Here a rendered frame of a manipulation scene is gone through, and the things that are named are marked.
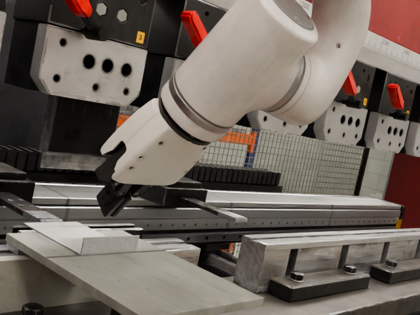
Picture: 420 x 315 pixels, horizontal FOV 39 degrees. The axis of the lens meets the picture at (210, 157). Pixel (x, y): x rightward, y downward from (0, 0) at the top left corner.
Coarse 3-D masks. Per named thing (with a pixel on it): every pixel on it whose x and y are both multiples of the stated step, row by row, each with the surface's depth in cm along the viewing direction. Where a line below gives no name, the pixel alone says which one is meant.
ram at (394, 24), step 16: (208, 0) 85; (224, 0) 87; (384, 0) 119; (400, 0) 123; (416, 0) 128; (384, 16) 120; (400, 16) 125; (416, 16) 130; (384, 32) 122; (400, 32) 126; (416, 32) 131; (368, 48) 118; (416, 48) 133; (384, 64) 124; (400, 64) 129; (416, 80) 136
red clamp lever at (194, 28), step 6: (186, 12) 78; (192, 12) 78; (186, 18) 78; (192, 18) 78; (198, 18) 78; (186, 24) 79; (192, 24) 78; (198, 24) 79; (186, 30) 80; (192, 30) 79; (198, 30) 79; (204, 30) 80; (192, 36) 80; (198, 36) 80; (204, 36) 80; (192, 42) 81; (198, 42) 80
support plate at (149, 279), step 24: (24, 240) 71; (48, 240) 73; (48, 264) 66; (72, 264) 66; (96, 264) 67; (120, 264) 69; (144, 264) 71; (168, 264) 73; (192, 264) 75; (96, 288) 60; (120, 288) 61; (144, 288) 63; (168, 288) 64; (192, 288) 66; (216, 288) 68; (240, 288) 70; (120, 312) 57; (144, 312) 56; (168, 312) 57; (192, 312) 59; (216, 312) 62
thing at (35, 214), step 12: (0, 168) 94; (12, 168) 96; (0, 180) 91; (12, 180) 93; (24, 180) 95; (0, 192) 91; (12, 192) 93; (24, 192) 94; (12, 204) 85; (24, 204) 86; (24, 216) 82; (36, 216) 81; (48, 216) 82
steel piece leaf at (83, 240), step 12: (36, 228) 76; (48, 228) 77; (60, 228) 79; (72, 228) 80; (84, 228) 81; (60, 240) 73; (72, 240) 74; (84, 240) 69; (96, 240) 70; (108, 240) 72; (120, 240) 73; (132, 240) 75; (84, 252) 69; (96, 252) 71; (108, 252) 72; (120, 252) 74
